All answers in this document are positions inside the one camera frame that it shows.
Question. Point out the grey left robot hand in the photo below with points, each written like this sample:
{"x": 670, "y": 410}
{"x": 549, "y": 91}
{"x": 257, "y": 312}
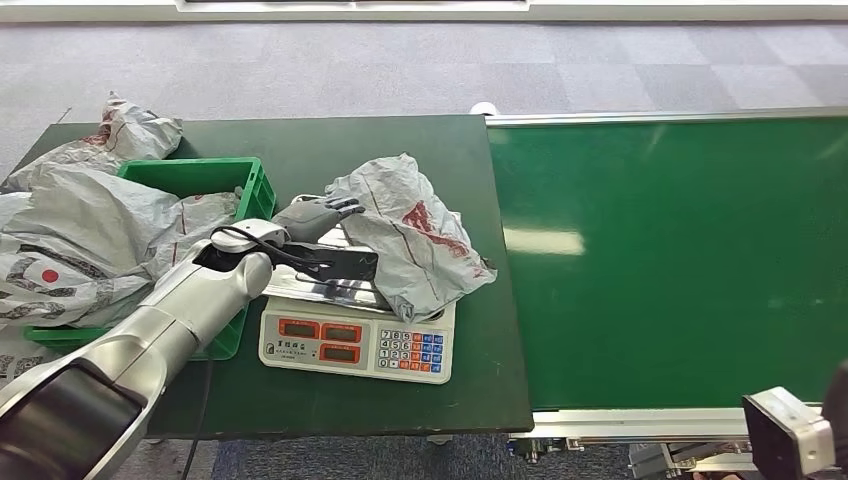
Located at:
{"x": 308, "y": 218}

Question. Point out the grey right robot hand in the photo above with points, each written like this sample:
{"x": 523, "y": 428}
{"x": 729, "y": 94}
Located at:
{"x": 840, "y": 404}

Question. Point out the grey red-print package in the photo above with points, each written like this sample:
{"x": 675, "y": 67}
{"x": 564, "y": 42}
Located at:
{"x": 411, "y": 218}

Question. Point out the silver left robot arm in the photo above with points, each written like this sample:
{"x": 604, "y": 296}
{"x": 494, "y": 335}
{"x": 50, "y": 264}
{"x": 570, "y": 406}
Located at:
{"x": 166, "y": 318}

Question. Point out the silver package with red print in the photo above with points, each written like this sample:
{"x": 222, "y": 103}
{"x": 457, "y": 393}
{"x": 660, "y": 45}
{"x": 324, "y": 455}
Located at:
{"x": 199, "y": 218}

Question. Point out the grey red-line mailer package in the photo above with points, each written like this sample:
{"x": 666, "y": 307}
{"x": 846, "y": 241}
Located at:
{"x": 136, "y": 132}

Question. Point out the green conveyor belt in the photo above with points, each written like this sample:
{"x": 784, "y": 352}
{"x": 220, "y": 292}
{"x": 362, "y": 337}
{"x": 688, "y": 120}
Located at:
{"x": 662, "y": 265}

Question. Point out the white package with red dot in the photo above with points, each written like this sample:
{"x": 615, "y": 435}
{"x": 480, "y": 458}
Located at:
{"x": 40, "y": 291}

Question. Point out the green plastic crate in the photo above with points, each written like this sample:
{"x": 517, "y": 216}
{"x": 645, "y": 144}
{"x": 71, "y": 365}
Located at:
{"x": 199, "y": 175}

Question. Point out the white electronic scale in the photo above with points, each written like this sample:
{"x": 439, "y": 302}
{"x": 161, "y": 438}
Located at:
{"x": 318, "y": 354}

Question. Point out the white round cap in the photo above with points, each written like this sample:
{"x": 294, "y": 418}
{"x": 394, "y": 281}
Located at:
{"x": 484, "y": 108}

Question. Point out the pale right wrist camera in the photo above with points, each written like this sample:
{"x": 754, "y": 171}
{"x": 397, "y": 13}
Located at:
{"x": 775, "y": 437}

